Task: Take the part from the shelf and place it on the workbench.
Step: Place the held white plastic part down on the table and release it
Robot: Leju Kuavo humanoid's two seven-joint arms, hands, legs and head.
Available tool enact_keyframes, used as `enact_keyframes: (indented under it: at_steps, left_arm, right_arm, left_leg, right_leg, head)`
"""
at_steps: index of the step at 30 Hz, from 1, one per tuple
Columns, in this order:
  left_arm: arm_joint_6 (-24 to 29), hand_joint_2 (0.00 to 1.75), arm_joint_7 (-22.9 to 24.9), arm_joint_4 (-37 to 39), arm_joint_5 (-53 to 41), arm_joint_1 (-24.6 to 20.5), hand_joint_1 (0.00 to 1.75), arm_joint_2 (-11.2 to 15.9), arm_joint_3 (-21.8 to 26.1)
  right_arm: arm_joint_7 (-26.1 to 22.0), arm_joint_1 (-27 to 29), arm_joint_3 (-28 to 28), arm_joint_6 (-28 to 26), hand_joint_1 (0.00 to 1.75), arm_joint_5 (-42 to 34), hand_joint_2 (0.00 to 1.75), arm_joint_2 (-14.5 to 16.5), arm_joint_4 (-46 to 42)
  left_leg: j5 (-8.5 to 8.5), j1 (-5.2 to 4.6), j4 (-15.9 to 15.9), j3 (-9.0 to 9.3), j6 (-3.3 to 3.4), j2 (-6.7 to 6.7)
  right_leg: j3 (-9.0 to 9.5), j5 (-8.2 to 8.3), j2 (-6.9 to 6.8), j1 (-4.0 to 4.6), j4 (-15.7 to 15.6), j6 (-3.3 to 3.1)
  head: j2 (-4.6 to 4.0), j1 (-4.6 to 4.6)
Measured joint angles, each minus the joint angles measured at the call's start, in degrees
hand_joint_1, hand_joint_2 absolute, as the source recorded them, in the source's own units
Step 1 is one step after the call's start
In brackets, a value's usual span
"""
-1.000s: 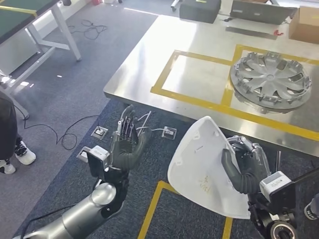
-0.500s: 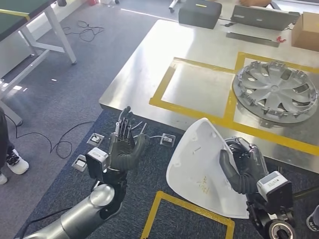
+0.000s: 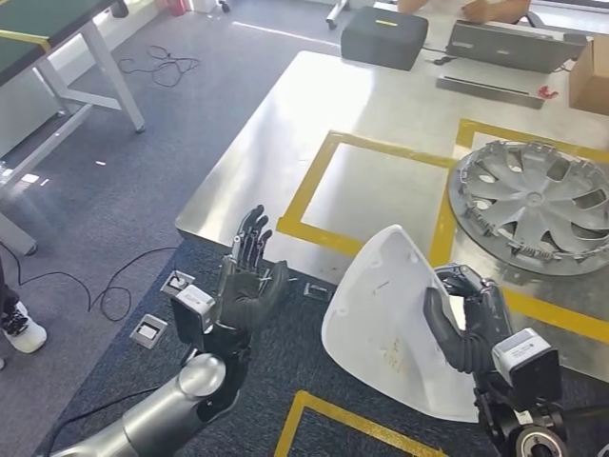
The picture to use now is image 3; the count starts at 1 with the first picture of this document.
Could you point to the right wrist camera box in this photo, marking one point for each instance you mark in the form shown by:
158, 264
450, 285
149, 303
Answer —
528, 372

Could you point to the black box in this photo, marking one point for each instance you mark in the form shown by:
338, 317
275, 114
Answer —
120, 7

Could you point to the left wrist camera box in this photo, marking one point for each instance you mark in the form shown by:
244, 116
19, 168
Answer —
190, 315

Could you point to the person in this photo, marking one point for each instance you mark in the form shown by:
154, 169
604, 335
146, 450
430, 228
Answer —
23, 331
494, 9

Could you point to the round silver metal part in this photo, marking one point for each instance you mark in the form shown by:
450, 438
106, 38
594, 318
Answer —
533, 202

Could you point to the grey flat metal tray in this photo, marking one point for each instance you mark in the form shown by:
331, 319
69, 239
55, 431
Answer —
490, 91

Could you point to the yellow floor tape square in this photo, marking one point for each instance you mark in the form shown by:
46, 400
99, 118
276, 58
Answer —
333, 413

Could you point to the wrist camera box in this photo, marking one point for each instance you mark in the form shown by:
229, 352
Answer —
190, 315
528, 372

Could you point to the cardboard box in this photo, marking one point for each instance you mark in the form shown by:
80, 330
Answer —
592, 79

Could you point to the small red clip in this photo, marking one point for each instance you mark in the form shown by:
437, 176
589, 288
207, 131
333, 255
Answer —
547, 93

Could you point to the white desk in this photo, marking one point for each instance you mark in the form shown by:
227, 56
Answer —
114, 82

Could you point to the white furniture frame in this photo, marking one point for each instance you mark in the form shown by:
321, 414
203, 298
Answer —
14, 236

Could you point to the metal floor socket plate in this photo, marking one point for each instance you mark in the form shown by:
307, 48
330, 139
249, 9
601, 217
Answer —
148, 331
318, 291
177, 284

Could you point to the steel frame workbench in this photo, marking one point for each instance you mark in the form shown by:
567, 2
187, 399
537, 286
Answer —
285, 126

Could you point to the dark grey case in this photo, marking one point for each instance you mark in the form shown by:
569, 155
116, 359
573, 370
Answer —
380, 41

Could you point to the white plastic shell part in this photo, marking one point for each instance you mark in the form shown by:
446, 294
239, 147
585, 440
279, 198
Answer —
376, 328

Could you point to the white caster leg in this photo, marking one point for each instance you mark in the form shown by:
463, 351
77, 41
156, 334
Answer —
336, 12
223, 5

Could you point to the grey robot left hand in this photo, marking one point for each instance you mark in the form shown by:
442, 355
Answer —
238, 303

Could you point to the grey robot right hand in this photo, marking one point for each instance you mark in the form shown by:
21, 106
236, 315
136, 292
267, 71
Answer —
481, 340

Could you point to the red fire extinguisher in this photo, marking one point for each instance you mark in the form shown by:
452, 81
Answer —
176, 6

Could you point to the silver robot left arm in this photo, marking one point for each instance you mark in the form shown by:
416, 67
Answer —
161, 416

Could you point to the grey laptop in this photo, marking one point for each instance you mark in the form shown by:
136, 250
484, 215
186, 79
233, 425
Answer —
509, 47

